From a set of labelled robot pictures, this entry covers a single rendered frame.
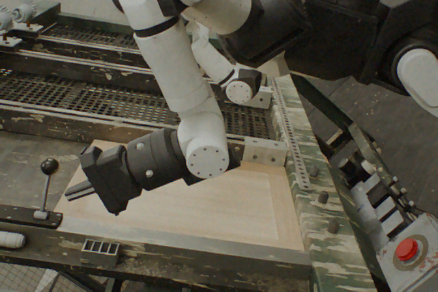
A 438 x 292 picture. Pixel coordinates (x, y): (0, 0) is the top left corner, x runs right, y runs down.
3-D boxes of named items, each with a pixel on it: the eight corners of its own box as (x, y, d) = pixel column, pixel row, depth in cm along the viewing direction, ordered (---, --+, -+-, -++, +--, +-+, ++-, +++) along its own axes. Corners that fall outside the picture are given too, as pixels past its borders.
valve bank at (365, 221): (493, 289, 107) (418, 226, 101) (439, 327, 111) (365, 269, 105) (412, 176, 153) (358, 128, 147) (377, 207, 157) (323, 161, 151)
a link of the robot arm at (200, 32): (177, 4, 148) (208, 38, 152) (157, 25, 146) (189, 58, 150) (185, 0, 142) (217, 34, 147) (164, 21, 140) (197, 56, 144)
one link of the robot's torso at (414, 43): (431, 32, 122) (388, 17, 121) (455, 46, 110) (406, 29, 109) (408, 81, 127) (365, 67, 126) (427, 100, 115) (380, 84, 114)
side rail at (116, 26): (254, 64, 281) (258, 45, 277) (55, 34, 276) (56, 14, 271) (253, 60, 288) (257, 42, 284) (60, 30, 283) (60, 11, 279)
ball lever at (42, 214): (47, 223, 102) (58, 158, 104) (28, 221, 102) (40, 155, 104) (51, 222, 106) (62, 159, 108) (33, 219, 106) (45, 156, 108)
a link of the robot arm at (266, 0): (272, 5, 81) (307, 32, 92) (253, -36, 85) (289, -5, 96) (216, 44, 86) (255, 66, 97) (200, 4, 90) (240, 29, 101)
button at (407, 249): (427, 254, 78) (418, 247, 78) (407, 270, 80) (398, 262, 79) (418, 239, 82) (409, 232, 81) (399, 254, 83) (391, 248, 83)
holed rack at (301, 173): (311, 191, 132) (312, 189, 132) (300, 190, 132) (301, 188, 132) (264, 43, 284) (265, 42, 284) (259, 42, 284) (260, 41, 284)
